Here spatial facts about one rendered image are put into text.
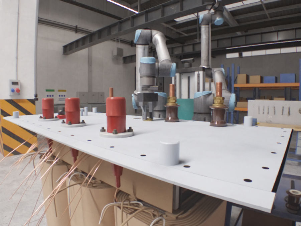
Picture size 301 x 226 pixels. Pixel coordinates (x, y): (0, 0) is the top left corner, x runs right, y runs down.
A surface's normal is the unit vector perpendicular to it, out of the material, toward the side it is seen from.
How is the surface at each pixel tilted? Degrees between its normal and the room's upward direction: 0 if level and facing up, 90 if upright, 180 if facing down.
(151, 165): 11
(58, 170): 90
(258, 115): 90
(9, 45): 90
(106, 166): 90
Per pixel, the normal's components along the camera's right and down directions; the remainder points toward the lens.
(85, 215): -0.45, 0.07
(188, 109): -0.67, 0.06
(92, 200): -0.17, 0.07
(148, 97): 0.76, 0.05
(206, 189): -0.12, -0.97
